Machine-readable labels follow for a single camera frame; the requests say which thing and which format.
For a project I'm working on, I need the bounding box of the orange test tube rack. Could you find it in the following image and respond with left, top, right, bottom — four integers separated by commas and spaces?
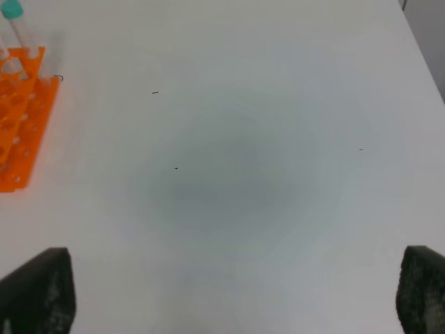
1, 46, 60, 193

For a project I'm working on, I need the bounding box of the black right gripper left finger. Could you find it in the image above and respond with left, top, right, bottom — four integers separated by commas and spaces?
1, 248, 76, 334

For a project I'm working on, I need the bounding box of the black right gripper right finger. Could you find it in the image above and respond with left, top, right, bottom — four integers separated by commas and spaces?
396, 246, 444, 334

